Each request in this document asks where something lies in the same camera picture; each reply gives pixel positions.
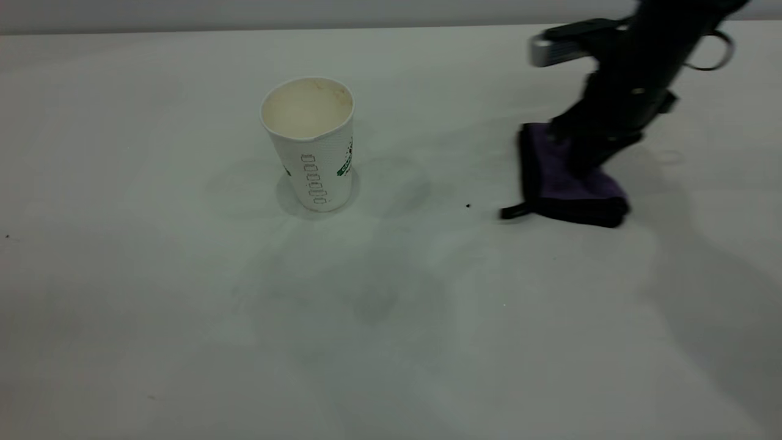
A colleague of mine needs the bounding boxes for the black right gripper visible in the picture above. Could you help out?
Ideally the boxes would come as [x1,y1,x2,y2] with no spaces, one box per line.
[547,0,751,179]

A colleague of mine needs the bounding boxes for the purple cloth with black trim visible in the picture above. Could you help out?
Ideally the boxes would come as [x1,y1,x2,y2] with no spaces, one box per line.
[500,122,630,229]

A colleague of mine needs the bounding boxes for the white paper coffee cup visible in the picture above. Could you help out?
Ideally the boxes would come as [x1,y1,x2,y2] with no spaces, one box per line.
[259,77,355,213]

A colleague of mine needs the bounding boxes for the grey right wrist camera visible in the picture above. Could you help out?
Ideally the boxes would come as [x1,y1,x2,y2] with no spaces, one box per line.
[528,18,630,68]

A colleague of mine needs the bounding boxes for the black looped cable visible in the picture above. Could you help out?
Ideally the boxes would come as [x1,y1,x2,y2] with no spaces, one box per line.
[683,31,734,72]

